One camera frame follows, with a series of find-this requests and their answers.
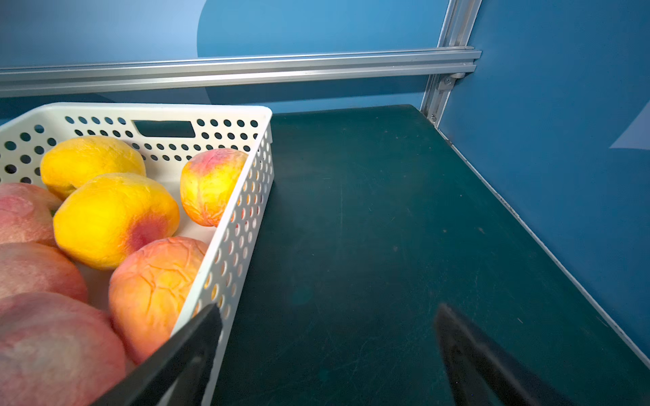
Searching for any right aluminium corner post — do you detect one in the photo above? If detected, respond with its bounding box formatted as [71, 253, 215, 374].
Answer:
[420, 0, 482, 128]

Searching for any white perforated plastic basket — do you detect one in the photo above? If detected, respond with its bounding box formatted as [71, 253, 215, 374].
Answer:
[1, 103, 275, 405]

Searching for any pink peach large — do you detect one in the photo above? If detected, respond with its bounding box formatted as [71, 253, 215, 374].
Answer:
[1, 293, 126, 405]

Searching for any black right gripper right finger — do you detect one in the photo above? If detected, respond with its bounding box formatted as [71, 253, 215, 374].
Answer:
[434, 304, 574, 405]

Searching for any pink peach middle left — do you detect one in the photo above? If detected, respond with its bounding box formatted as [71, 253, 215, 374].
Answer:
[1, 242, 88, 303]

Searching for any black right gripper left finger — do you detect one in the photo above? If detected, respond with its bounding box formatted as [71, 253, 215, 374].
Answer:
[94, 304, 223, 406]

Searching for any small yellow-red peach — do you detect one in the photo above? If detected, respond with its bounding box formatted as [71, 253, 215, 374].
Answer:
[179, 149, 248, 227]

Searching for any horizontal aluminium frame rail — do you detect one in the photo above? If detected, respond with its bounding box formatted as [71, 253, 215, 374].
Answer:
[0, 46, 482, 98]

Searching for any yellow peach far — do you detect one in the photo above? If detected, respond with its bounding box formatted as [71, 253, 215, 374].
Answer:
[41, 136, 147, 200]

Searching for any orange-pink cracked peach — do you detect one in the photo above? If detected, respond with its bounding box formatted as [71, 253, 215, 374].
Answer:
[108, 237, 208, 365]

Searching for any pink peach upper left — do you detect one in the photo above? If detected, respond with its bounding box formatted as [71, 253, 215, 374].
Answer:
[1, 183, 62, 246]

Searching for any yellow peach red spot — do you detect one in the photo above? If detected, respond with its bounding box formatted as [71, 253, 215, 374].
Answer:
[53, 174, 180, 271]

